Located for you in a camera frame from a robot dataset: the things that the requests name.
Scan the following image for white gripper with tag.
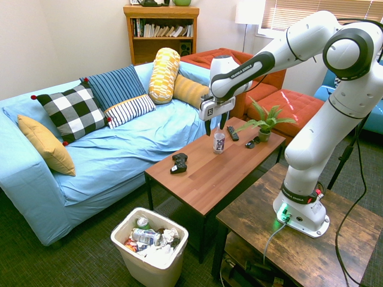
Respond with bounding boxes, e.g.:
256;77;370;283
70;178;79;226
199;95;236;138

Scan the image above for clear plastic hint bottle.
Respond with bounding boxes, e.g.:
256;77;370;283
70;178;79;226
212;123;226;155

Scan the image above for crushed white label bottle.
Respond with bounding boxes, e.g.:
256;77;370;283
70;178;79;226
131;227;163;247

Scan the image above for white plastic trash bin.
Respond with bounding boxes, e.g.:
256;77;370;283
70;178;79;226
110;206;190;287

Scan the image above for black remote control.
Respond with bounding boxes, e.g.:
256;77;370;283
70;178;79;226
226;126;241;142

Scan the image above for mustard striped pillow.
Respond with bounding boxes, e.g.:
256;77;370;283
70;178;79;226
172;74;211;109

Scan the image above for potted green fern plant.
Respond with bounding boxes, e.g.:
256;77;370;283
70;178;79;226
233;96;297;144

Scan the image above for red-brown wooden coffee table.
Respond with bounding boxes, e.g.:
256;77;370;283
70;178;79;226
144;116;287;264

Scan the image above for black game controller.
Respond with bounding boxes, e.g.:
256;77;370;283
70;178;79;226
169;152;189;175

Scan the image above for orange tufted sofa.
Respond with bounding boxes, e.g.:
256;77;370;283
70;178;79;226
180;47;288;119

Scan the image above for yellow white patterned bolster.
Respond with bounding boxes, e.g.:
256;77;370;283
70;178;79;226
147;47;181;105

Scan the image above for orange tufted ottoman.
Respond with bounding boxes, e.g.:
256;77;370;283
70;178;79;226
246;88;326;139

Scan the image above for white navy striped pillow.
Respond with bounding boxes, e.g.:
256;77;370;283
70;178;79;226
104;94;157;130

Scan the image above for wooden bookshelf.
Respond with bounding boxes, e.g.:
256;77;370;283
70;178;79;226
123;4;200;66

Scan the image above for dark floor vent grille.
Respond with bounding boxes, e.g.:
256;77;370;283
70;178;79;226
154;196;184;219

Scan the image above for light blue sofa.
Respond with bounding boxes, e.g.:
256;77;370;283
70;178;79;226
0;61;217;251

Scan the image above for blue striped square pillow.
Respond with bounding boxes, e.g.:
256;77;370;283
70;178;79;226
79;64;148;112

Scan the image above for paperback books row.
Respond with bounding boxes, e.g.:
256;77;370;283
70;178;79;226
132;18;194;38

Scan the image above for white shade floor lamp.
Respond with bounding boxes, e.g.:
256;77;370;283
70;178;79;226
234;0;267;53

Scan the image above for crumpled white paper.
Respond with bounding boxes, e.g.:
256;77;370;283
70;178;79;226
160;227;181;248

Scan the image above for wooden window blinds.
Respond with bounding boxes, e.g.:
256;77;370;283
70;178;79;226
261;0;383;40

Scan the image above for black tripod stand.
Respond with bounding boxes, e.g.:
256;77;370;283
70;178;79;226
327;112;372;191

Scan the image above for black object on bookshelf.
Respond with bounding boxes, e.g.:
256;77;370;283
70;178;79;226
139;0;171;7

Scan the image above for black white checkered pillow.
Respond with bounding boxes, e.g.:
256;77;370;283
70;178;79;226
30;82;112;147

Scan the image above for red snack wrapper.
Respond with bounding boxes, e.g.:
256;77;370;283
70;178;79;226
123;237;139;252

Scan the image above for black device under table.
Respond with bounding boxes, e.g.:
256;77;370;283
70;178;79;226
244;259;273;279

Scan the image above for rustic dark wood table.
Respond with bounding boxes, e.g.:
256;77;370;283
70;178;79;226
210;162;383;287

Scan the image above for plain yellow square pillow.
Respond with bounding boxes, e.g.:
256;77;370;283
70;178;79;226
17;114;77;178

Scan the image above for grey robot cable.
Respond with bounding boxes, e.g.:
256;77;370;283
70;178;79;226
262;222;288;265

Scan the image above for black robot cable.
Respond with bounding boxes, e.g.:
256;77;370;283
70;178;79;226
334;17;383;287

